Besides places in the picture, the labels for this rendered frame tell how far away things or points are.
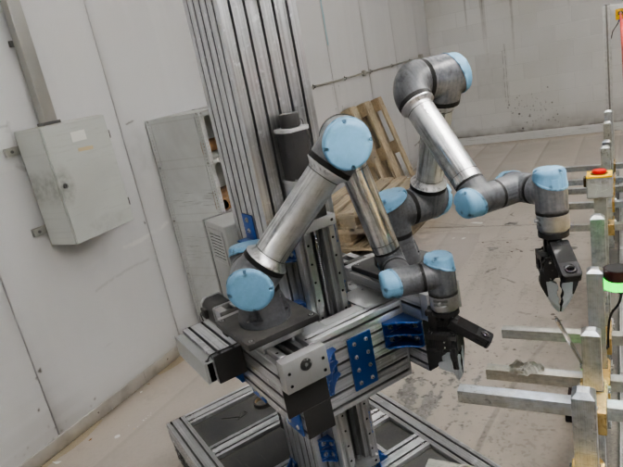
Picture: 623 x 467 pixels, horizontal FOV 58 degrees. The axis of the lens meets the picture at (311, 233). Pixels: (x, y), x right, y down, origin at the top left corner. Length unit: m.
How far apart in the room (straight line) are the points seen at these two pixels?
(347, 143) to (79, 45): 2.49
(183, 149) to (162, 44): 0.79
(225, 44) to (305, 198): 0.55
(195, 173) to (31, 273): 1.12
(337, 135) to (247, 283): 0.41
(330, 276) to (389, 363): 0.33
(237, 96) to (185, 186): 2.09
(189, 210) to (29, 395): 1.41
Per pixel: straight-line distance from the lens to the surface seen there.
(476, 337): 1.51
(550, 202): 1.42
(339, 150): 1.28
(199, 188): 3.62
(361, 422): 2.03
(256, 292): 1.37
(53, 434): 3.43
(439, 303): 1.47
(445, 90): 1.62
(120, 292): 3.58
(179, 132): 3.61
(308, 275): 1.72
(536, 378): 1.56
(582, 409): 1.02
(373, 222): 1.50
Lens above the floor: 1.69
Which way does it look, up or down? 16 degrees down
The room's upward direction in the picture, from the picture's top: 11 degrees counter-clockwise
